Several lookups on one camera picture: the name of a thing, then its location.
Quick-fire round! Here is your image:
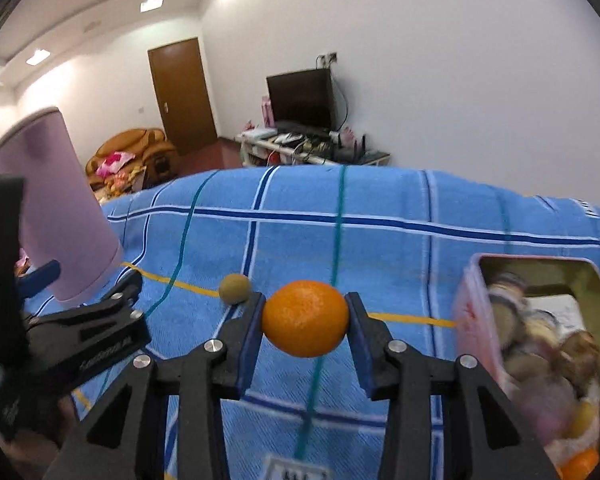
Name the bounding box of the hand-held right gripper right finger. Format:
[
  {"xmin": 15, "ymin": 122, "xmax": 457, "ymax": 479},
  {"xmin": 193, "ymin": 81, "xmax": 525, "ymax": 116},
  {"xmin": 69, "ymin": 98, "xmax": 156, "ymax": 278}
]
[{"xmin": 345, "ymin": 291, "xmax": 561, "ymax": 480}]

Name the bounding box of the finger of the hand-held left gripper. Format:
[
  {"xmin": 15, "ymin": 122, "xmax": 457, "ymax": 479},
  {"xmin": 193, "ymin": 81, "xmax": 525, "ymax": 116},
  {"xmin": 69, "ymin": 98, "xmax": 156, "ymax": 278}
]
[
  {"xmin": 15, "ymin": 260, "xmax": 62, "ymax": 301},
  {"xmin": 25, "ymin": 270, "xmax": 153, "ymax": 401}
]

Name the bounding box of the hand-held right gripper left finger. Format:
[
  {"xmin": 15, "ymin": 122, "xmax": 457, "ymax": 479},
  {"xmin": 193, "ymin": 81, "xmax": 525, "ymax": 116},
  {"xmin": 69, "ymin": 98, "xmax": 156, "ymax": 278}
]
[{"xmin": 45, "ymin": 291, "xmax": 267, "ymax": 480}]

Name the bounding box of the orange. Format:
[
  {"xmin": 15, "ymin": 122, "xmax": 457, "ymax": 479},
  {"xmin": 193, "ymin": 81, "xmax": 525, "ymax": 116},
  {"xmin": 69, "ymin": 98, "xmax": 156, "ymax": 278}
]
[
  {"xmin": 261, "ymin": 280, "xmax": 351, "ymax": 359},
  {"xmin": 560, "ymin": 447, "xmax": 600, "ymax": 480}
]

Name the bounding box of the pink tin box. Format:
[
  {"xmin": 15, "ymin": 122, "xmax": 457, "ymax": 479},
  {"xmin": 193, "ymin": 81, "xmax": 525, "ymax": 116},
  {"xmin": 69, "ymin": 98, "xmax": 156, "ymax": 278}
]
[{"xmin": 452, "ymin": 253, "xmax": 600, "ymax": 480}]

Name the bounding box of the purple onion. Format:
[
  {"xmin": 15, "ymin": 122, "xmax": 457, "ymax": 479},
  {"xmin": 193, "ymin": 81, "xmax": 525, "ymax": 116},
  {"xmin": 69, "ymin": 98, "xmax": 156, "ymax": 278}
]
[{"xmin": 522, "ymin": 377, "xmax": 581, "ymax": 442}]

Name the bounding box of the brown taro root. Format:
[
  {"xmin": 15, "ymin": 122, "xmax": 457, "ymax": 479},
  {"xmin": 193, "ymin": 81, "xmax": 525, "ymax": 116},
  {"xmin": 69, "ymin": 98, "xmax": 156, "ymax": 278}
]
[{"xmin": 560, "ymin": 331, "xmax": 600, "ymax": 391}]

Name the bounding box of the yellow lemon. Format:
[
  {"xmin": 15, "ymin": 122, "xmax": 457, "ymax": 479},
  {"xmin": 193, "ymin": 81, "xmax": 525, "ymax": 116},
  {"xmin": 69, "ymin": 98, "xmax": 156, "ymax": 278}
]
[{"xmin": 567, "ymin": 400, "xmax": 599, "ymax": 439}]

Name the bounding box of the small brown kiwi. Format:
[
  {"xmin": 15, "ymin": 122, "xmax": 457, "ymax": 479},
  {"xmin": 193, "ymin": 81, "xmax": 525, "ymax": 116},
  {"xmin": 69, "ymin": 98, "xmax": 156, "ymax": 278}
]
[{"xmin": 218, "ymin": 273, "xmax": 254, "ymax": 306}]

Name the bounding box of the purple cylindrical container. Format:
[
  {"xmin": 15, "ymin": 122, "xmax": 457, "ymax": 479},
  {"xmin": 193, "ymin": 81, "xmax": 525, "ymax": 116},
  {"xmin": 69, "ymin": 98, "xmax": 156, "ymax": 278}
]
[{"xmin": 0, "ymin": 106, "xmax": 125, "ymax": 304}]

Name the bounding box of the blue checkered blanket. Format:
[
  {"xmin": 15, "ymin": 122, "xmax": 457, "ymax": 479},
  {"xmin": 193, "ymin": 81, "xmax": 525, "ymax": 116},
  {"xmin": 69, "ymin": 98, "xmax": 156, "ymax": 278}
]
[{"xmin": 10, "ymin": 165, "xmax": 600, "ymax": 480}]

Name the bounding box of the pink floral cushion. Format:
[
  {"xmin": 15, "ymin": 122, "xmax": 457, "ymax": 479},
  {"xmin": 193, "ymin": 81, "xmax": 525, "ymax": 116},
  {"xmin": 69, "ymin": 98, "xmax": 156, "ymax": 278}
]
[{"xmin": 96, "ymin": 151, "xmax": 135, "ymax": 178}]

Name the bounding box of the orange leather armchair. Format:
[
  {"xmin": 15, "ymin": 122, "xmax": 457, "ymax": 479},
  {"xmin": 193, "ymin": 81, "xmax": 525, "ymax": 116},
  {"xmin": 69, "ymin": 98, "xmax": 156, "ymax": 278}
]
[{"xmin": 86, "ymin": 128, "xmax": 179, "ymax": 192}]

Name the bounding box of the white television stand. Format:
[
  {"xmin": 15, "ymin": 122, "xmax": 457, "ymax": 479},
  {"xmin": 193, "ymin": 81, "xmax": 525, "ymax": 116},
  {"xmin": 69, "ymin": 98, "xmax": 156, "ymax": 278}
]
[{"xmin": 235, "ymin": 130, "xmax": 392, "ymax": 169}]

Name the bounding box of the brown wooden door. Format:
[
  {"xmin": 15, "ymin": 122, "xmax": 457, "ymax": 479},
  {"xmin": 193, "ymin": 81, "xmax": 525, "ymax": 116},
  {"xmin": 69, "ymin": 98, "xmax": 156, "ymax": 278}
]
[{"xmin": 147, "ymin": 37, "xmax": 219, "ymax": 157}]

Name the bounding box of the black television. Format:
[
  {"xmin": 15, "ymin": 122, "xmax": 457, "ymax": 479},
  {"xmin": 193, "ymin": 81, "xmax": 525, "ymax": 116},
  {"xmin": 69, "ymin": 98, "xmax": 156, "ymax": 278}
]
[{"xmin": 266, "ymin": 67, "xmax": 337, "ymax": 131}]

